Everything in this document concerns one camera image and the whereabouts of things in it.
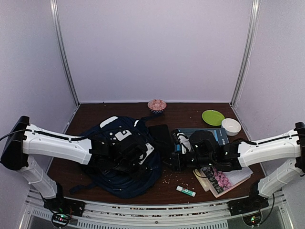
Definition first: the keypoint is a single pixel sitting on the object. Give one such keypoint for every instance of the aluminium frame post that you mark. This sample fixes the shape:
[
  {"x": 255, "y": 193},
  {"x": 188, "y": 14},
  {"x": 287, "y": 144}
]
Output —
[
  {"x": 64, "y": 59},
  {"x": 247, "y": 52}
]

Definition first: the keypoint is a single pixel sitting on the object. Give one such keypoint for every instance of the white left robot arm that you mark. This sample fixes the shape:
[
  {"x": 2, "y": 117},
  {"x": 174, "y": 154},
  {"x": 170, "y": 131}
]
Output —
[{"x": 26, "y": 140}]

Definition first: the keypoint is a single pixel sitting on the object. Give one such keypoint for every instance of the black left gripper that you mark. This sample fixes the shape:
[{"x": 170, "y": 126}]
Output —
[{"x": 142, "y": 160}]

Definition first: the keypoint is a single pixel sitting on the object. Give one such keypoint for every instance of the aluminium front rail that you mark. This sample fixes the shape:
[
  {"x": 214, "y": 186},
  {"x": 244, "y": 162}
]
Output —
[{"x": 206, "y": 215}]

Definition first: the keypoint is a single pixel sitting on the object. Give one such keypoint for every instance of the black flat pencil case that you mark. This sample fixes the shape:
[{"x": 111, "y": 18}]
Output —
[{"x": 162, "y": 139}]

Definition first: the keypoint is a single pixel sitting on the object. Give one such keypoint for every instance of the green plate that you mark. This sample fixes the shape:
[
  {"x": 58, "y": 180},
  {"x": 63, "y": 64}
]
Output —
[{"x": 213, "y": 117}]

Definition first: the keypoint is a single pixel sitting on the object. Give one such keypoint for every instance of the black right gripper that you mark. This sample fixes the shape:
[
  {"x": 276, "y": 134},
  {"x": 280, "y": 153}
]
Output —
[{"x": 176, "y": 159}]

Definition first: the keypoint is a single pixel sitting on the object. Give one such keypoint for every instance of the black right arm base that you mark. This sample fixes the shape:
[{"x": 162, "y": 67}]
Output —
[{"x": 253, "y": 202}]

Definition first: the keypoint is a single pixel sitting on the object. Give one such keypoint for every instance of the pink flower Designer Fate book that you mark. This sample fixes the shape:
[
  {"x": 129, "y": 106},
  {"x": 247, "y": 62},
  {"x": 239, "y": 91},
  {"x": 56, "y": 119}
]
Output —
[{"x": 222, "y": 182}]

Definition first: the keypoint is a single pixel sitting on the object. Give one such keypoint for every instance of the white bowl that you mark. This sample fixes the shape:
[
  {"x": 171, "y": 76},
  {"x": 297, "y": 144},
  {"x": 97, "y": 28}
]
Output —
[{"x": 231, "y": 126}]

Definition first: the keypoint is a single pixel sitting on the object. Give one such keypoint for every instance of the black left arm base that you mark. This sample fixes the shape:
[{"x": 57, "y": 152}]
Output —
[{"x": 64, "y": 205}]

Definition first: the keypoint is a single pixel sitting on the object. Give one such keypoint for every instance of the white green glue stick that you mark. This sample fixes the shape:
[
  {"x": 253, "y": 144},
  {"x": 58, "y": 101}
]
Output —
[{"x": 185, "y": 191}]

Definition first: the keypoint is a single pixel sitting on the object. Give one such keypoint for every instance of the left aluminium frame post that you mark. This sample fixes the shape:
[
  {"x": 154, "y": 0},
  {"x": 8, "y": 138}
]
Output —
[{"x": 64, "y": 59}]

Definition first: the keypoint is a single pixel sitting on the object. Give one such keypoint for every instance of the right aluminium frame post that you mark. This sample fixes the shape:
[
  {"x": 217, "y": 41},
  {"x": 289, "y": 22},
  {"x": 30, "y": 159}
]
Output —
[{"x": 247, "y": 52}]

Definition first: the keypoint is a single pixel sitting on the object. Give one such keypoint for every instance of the yellow highlighter pen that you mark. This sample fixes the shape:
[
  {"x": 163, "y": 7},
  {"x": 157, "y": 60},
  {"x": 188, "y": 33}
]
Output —
[{"x": 200, "y": 176}]

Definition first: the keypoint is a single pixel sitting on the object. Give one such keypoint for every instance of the red blue patterned bowl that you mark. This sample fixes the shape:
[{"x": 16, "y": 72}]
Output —
[{"x": 157, "y": 106}]

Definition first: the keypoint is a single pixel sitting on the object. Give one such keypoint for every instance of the navy blue student backpack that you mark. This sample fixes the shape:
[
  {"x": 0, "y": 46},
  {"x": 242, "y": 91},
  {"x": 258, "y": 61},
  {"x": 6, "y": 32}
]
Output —
[{"x": 120, "y": 184}]

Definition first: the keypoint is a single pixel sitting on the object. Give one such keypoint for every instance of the teal Humor hardcover book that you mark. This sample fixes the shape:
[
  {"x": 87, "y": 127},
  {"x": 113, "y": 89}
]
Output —
[{"x": 199, "y": 141}]

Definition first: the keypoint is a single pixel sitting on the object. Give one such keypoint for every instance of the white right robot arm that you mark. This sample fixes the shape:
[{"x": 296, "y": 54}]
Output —
[{"x": 291, "y": 145}]

